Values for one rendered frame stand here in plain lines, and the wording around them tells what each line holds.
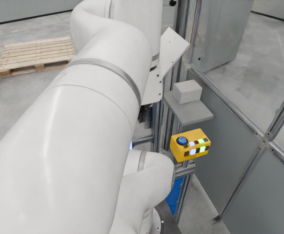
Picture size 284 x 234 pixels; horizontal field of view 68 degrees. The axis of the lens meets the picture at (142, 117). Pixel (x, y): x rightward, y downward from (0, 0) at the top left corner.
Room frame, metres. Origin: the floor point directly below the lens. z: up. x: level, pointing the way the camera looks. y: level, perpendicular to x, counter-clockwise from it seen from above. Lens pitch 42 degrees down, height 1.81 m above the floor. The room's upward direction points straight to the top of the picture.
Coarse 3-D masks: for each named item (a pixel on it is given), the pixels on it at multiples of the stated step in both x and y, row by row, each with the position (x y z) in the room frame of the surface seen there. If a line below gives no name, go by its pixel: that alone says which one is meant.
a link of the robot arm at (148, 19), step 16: (112, 0) 0.43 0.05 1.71; (128, 0) 0.40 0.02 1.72; (144, 0) 0.39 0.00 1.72; (160, 0) 0.41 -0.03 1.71; (112, 16) 0.41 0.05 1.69; (128, 16) 0.40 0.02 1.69; (144, 16) 0.39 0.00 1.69; (160, 16) 0.41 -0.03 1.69; (144, 32) 0.39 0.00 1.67; (160, 32) 0.42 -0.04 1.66
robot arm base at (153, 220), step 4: (152, 212) 0.31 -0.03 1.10; (156, 212) 0.37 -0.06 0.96; (148, 216) 0.29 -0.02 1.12; (152, 216) 0.31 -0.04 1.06; (156, 216) 0.36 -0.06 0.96; (144, 220) 0.28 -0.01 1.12; (148, 220) 0.29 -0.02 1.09; (152, 220) 0.34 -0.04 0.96; (156, 220) 0.34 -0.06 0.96; (160, 220) 0.34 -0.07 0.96; (144, 224) 0.28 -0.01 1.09; (148, 224) 0.29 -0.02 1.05; (152, 224) 0.33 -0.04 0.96; (156, 224) 0.33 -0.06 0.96; (160, 224) 0.33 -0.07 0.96; (144, 228) 0.28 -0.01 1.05; (148, 228) 0.29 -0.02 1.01; (152, 228) 0.31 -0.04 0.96; (156, 228) 0.31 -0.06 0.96; (160, 228) 0.31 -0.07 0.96; (140, 232) 0.27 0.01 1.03; (144, 232) 0.28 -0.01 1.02; (148, 232) 0.29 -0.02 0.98; (152, 232) 0.30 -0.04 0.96; (156, 232) 0.30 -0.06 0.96
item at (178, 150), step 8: (176, 136) 0.68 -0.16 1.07; (184, 136) 0.68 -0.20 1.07; (192, 136) 0.68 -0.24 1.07; (200, 136) 0.68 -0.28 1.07; (176, 144) 0.63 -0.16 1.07; (200, 144) 0.63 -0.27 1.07; (208, 144) 0.64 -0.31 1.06; (176, 152) 0.62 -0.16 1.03; (184, 152) 0.60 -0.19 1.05; (200, 152) 0.63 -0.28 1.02; (184, 160) 0.60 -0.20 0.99
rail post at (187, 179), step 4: (188, 176) 0.66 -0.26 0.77; (184, 180) 0.66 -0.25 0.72; (188, 180) 0.66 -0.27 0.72; (184, 184) 0.65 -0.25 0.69; (188, 184) 0.66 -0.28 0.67; (184, 188) 0.65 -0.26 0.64; (188, 188) 0.66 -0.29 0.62; (184, 192) 0.66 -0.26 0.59; (180, 196) 0.66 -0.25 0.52; (184, 196) 0.66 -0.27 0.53; (180, 200) 0.65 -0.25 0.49; (184, 200) 0.66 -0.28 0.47; (180, 204) 0.65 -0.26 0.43; (180, 208) 0.66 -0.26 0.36; (176, 212) 0.66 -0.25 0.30; (180, 212) 0.66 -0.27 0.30; (176, 216) 0.65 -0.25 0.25; (180, 216) 0.66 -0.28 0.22; (176, 220) 0.65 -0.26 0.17
